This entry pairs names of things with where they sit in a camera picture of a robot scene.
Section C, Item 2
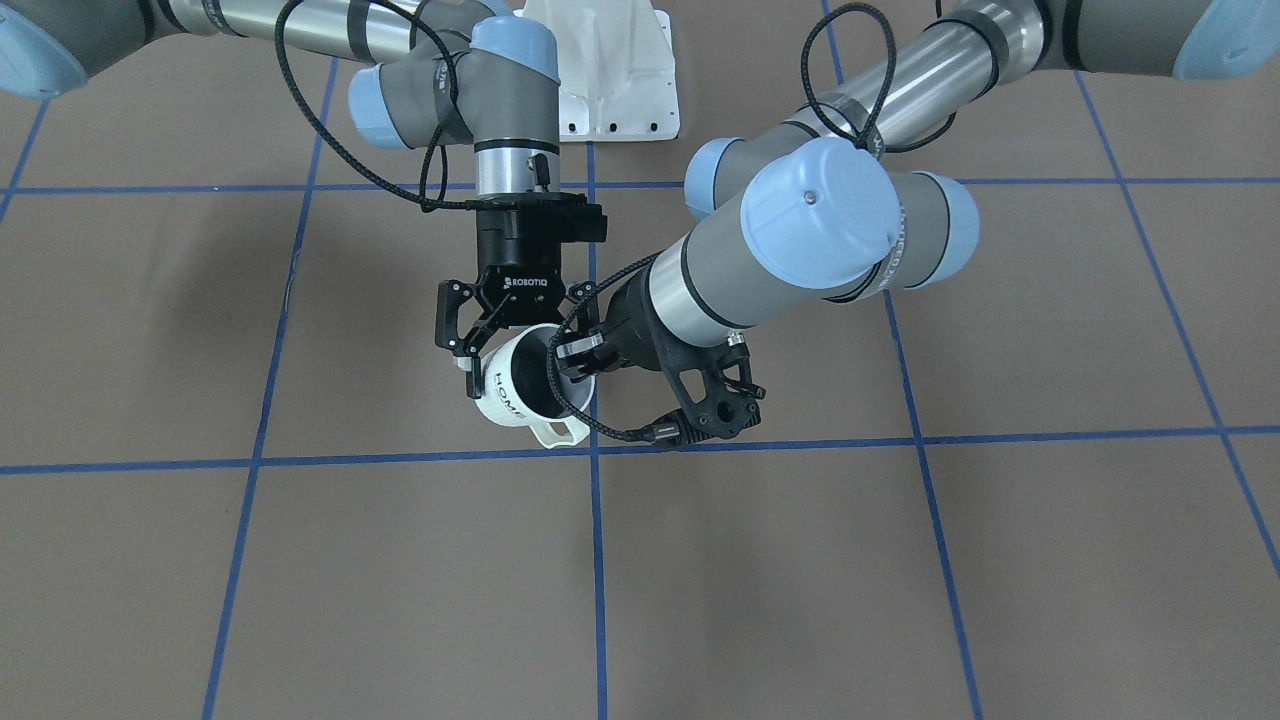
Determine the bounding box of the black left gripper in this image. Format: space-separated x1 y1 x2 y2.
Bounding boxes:
556 270 690 386

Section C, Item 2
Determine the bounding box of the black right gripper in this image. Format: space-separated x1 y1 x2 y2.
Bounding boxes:
435 195 608 400

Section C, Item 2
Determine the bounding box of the white ribbed mug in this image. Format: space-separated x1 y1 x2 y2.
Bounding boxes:
475 324 595 448

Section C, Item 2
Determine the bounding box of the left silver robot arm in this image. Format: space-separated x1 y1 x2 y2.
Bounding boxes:
548 1 1277 379

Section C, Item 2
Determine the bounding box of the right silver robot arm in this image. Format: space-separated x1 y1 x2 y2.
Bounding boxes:
3 1 605 398

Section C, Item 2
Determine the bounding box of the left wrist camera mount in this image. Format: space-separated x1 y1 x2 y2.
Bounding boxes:
652 331 765 448

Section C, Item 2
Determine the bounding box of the white camera stand pedestal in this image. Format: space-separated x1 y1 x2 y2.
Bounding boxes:
516 1 681 143

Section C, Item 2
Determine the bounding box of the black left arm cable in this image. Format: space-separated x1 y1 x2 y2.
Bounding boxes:
545 0 961 445

